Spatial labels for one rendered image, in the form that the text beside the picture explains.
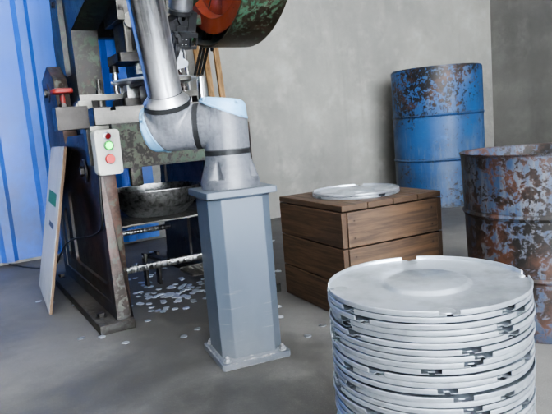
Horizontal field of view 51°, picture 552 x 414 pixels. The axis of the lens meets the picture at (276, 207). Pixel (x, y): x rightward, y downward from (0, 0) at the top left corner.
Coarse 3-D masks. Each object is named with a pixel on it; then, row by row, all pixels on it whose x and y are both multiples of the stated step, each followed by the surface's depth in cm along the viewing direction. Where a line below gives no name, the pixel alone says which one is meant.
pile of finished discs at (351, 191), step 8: (352, 184) 207; (368, 184) 205; (376, 184) 203; (384, 184) 201; (392, 184) 197; (312, 192) 192; (320, 192) 195; (328, 192) 193; (336, 192) 191; (344, 192) 188; (352, 192) 187; (360, 192) 186; (368, 192) 184; (376, 192) 179; (384, 192) 180; (392, 192) 182
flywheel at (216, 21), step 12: (204, 0) 239; (216, 0) 230; (228, 0) 221; (240, 0) 206; (204, 12) 235; (216, 12) 231; (228, 12) 215; (204, 24) 235; (216, 24) 225; (228, 24) 216
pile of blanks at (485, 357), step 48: (336, 336) 83; (384, 336) 74; (432, 336) 71; (480, 336) 71; (528, 336) 76; (336, 384) 87; (384, 384) 75; (432, 384) 72; (480, 384) 72; (528, 384) 77
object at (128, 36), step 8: (128, 16) 195; (120, 24) 198; (128, 24) 196; (120, 32) 199; (128, 32) 197; (120, 40) 201; (128, 40) 197; (120, 48) 202; (128, 48) 197; (136, 48) 196
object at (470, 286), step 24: (360, 264) 97; (384, 264) 97; (408, 264) 96; (432, 264) 95; (456, 264) 93; (480, 264) 92; (504, 264) 89; (360, 288) 85; (384, 288) 84; (408, 288) 81; (432, 288) 80; (456, 288) 79; (480, 288) 80; (504, 288) 79; (528, 288) 78; (384, 312) 73; (408, 312) 72; (432, 312) 71; (456, 312) 71; (480, 312) 71
